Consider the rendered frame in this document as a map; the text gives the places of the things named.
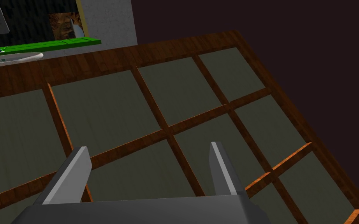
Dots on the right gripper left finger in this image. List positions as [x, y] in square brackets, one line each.
[69, 180]

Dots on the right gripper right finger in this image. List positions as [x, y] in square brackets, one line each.
[224, 177]

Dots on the brown wooden door grey panes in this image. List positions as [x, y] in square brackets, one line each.
[168, 130]

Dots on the white stand with grey panel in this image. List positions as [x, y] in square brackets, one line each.
[27, 57]

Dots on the green flat board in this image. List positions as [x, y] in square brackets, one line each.
[58, 44]

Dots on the brown patterned picture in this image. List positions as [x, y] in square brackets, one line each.
[61, 26]

